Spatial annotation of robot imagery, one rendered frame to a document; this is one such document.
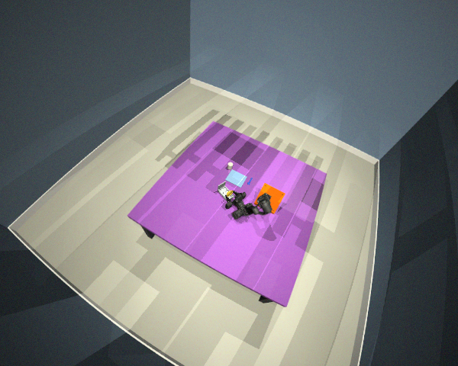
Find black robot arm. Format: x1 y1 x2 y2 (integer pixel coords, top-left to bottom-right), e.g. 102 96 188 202
232 192 273 220

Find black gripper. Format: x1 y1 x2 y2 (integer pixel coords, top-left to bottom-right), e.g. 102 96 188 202
225 191 247 209

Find pale blue flat square panel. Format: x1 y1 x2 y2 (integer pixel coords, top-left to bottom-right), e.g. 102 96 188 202
225 169 247 188

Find grey dish rack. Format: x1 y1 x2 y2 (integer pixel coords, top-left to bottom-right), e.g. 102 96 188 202
218 182 234 201

